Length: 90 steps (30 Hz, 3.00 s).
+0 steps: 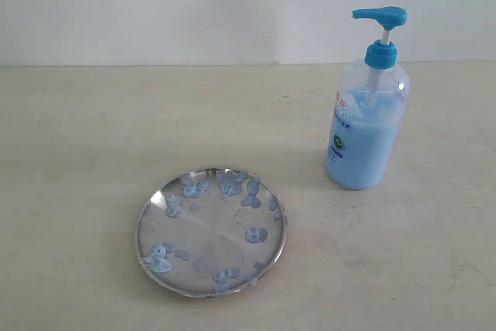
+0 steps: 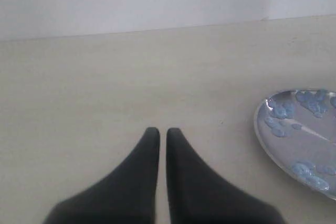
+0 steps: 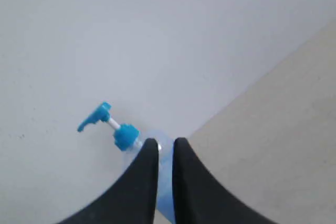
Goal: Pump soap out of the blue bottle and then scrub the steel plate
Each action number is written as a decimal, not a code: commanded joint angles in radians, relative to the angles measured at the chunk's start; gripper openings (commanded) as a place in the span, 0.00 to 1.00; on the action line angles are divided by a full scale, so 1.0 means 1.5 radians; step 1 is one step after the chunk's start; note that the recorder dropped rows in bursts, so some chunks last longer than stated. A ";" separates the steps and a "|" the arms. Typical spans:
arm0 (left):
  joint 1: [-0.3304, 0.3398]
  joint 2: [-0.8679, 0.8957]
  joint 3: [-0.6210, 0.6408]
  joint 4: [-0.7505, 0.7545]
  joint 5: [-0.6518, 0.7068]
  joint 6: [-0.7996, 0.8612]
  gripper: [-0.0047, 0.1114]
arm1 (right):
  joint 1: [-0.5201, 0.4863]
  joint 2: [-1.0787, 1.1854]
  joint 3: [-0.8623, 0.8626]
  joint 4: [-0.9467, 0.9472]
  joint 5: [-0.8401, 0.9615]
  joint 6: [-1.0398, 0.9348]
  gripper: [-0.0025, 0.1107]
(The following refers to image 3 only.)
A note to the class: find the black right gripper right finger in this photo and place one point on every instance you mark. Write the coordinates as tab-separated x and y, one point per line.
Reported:
199	197

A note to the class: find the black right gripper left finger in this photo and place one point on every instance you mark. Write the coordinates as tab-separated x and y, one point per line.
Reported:
132	198

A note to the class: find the blue pump lotion bottle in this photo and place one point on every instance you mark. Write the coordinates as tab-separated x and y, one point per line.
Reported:
129	140

